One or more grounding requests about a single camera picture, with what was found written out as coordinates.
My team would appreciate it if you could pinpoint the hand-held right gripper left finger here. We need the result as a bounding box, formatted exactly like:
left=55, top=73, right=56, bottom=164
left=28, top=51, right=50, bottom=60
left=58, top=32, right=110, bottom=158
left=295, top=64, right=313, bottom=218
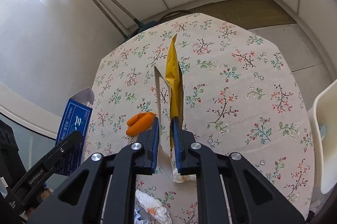
left=26, top=116, right=160, bottom=224

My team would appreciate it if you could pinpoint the floral tablecloth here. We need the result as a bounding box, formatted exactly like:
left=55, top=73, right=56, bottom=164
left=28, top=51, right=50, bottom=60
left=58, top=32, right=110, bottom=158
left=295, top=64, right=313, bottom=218
left=82, top=12, right=316, bottom=224

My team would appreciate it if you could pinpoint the yellow snack packet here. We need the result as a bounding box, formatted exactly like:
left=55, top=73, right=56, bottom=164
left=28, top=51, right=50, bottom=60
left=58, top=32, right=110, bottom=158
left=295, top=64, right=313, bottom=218
left=164, top=34, right=183, bottom=149

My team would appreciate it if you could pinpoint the person's left hand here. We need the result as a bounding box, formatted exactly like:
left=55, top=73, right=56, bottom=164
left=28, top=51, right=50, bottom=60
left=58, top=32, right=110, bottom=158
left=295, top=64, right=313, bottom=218
left=26, top=186, right=54, bottom=215

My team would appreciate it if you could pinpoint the small crumpled white tissue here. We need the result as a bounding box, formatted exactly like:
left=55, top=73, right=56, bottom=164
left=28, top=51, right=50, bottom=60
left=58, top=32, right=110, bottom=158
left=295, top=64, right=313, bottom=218
left=172, top=174, right=197, bottom=184

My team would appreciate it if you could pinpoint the dark chair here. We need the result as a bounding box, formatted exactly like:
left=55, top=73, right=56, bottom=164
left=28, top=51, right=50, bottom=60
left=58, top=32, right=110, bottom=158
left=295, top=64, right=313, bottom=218
left=0, top=119, right=20, bottom=188

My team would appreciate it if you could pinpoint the blue carton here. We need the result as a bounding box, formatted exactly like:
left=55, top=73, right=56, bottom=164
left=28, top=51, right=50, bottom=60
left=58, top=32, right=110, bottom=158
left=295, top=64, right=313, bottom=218
left=56, top=87, right=95, bottom=177

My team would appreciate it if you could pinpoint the grey pole mop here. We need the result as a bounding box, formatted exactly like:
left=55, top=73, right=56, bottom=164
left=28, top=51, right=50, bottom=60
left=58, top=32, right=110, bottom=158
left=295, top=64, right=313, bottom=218
left=71, top=0, right=129, bottom=39

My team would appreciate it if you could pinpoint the crumpled blue white paper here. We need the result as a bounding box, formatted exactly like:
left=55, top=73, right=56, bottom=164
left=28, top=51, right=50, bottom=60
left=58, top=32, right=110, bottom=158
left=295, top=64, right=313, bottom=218
left=134, top=208, right=149, bottom=224

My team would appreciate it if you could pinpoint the tissue orange print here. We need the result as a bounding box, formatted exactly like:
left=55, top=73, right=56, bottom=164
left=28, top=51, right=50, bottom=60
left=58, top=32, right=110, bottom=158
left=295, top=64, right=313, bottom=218
left=135, top=189, right=172, bottom=224

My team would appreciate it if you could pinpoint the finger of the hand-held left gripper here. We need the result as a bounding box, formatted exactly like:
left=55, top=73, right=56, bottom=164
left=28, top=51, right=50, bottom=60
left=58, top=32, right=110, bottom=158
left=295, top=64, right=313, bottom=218
left=8, top=131, right=83, bottom=211

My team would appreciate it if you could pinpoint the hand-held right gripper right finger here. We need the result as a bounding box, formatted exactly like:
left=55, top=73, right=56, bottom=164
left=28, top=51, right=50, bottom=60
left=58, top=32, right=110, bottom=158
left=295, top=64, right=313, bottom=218
left=172, top=118, right=308, bottom=224

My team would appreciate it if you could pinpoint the blue snack box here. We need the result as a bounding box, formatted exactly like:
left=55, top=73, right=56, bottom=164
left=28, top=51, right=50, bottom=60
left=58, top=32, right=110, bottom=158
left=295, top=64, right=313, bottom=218
left=153, top=62, right=185, bottom=182

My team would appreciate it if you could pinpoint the brown floor mat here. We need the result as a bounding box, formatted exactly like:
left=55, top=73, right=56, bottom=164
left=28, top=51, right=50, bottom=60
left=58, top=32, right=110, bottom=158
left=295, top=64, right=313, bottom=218
left=158, top=0, right=295, bottom=30

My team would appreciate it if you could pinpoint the white plastic bin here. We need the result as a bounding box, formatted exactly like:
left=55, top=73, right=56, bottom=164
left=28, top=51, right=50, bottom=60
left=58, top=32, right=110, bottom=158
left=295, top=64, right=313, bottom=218
left=308, top=79, right=337, bottom=195

